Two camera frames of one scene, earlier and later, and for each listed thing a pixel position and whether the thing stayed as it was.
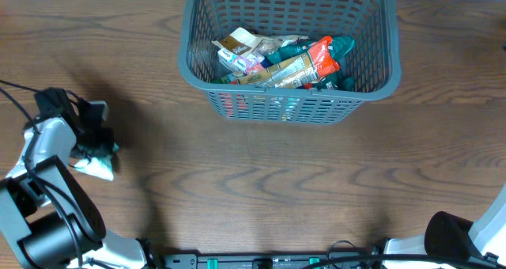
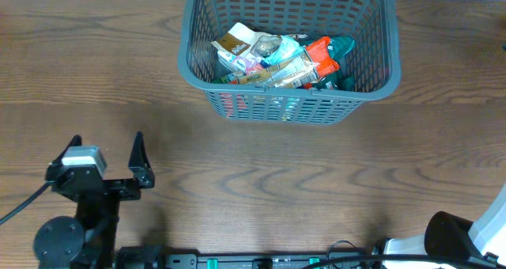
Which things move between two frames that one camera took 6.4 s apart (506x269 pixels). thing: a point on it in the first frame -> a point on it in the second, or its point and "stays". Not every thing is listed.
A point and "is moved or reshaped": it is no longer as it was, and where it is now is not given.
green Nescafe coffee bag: [341, 47] stays
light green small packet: [101, 165] is moved or reshaped
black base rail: [251, 261] stays
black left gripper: [108, 142] -> [126, 189]
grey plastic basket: [367, 13] stays
